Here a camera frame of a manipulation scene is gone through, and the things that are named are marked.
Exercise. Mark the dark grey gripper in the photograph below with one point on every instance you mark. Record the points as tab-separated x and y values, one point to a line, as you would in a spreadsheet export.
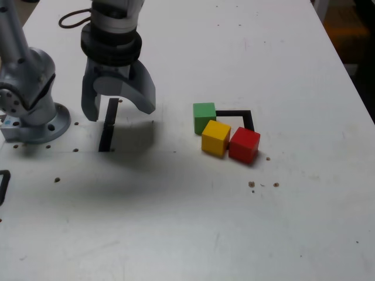
114	70

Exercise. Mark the green cube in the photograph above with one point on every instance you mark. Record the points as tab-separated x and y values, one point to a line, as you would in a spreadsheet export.
202	117

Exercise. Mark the yellow cube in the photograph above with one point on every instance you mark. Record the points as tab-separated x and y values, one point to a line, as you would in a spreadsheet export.
215	137

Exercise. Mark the red cube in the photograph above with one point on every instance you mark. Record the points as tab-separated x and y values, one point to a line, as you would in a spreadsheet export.
244	145

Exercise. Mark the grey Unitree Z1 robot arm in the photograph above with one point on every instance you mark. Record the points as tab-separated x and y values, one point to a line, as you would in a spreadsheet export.
32	73

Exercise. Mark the black tape square outline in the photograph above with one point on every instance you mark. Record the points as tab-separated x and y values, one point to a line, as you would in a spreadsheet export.
249	120

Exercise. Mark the black tape strip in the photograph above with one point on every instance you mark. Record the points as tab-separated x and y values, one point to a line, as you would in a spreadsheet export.
105	139

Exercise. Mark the black bracket frame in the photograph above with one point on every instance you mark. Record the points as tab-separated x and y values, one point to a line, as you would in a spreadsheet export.
5	172

